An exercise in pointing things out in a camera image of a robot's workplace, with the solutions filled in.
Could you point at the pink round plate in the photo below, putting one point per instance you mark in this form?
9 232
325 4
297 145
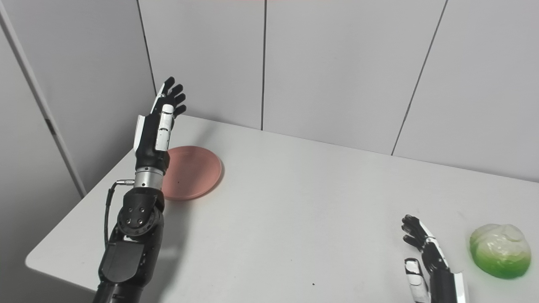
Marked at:
193 172

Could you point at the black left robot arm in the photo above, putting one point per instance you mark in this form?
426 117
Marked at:
132 244

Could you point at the green white cabbage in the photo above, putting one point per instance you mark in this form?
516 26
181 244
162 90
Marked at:
501 252

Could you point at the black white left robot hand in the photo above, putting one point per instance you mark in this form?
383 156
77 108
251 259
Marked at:
149 139

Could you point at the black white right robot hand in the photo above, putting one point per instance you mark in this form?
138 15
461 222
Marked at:
440 282

